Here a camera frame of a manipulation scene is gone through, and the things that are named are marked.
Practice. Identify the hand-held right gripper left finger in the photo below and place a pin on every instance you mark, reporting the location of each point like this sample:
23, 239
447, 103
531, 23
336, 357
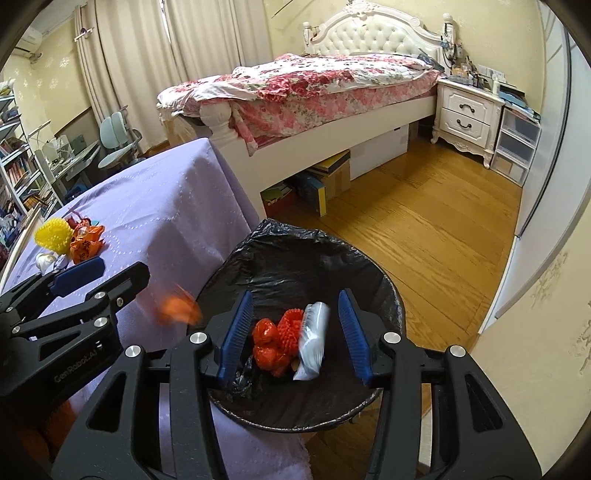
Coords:
238, 332

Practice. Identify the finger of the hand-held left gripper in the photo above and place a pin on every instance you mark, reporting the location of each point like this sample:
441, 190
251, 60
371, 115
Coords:
78, 274
120, 290

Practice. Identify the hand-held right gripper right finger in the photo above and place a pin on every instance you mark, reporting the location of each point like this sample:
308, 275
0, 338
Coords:
353, 337

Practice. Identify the orange wrapper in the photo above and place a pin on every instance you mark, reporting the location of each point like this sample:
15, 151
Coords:
85, 244

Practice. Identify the red plastic wrapper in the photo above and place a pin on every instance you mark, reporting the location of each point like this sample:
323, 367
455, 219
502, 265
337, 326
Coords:
268, 344

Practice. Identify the white tissue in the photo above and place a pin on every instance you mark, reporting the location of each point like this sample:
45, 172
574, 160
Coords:
45, 261

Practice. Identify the grey squeeze tube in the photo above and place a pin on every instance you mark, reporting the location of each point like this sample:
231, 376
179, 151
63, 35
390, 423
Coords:
311, 346

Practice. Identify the yellow foam fruit net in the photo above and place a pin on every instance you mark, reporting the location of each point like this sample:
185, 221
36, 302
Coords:
53, 235

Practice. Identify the orange-red foam fruit net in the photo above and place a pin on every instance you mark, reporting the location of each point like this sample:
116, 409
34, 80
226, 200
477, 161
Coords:
290, 330

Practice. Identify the dark red ribbon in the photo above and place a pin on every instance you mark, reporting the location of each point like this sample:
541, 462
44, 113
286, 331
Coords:
74, 222

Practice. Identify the black-bagged trash bin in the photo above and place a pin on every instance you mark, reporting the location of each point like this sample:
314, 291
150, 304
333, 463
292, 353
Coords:
286, 267

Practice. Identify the blue basket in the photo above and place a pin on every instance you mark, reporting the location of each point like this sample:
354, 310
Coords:
74, 191

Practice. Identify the purple tablecloth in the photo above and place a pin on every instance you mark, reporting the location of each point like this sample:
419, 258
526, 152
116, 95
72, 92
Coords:
175, 194

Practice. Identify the grey study desk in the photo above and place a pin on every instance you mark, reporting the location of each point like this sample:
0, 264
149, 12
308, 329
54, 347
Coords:
74, 161

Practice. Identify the white bookshelf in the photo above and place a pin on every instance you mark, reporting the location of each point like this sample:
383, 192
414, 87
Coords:
18, 170

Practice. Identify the red toy box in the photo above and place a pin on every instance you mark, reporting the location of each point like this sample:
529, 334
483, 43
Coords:
277, 201

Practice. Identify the pale green desk chair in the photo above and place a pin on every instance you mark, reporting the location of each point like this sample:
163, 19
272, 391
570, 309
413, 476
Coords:
115, 134

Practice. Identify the dark blue yellow box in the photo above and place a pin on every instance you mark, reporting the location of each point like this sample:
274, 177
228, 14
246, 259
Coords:
314, 196

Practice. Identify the white desk lamp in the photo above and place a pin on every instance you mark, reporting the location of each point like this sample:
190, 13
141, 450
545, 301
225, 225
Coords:
40, 129

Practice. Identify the brown cardboard box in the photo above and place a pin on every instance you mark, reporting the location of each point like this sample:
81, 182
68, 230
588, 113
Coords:
334, 175

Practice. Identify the clear plastic bag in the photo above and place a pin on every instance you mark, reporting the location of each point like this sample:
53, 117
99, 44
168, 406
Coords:
180, 129

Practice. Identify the bed with floral bedding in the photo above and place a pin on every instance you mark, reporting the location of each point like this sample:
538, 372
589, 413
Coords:
295, 152

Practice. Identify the white storage box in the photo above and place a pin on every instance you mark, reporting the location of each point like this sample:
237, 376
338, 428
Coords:
378, 147

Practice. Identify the beige curtain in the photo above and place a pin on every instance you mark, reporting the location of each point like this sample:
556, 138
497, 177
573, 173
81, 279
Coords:
120, 60
217, 37

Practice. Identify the white air conditioner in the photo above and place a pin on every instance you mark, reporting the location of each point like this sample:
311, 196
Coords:
27, 41

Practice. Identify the white wardrobe door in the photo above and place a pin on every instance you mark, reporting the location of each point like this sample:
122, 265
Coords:
540, 184

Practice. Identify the white nightstand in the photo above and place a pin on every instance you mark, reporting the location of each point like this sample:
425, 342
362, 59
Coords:
466, 115

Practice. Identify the clear plastic drawer unit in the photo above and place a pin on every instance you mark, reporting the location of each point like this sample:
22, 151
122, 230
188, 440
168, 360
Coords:
515, 147

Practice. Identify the pink floral quilt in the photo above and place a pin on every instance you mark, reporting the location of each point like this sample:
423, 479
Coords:
323, 87

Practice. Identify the stack of blue folders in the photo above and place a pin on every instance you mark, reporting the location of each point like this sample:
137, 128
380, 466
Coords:
519, 99

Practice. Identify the pile of small nightstand items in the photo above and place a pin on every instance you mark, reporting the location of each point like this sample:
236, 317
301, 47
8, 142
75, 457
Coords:
466, 64

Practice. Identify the thin metal pole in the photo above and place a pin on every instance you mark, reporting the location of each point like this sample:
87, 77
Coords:
282, 8

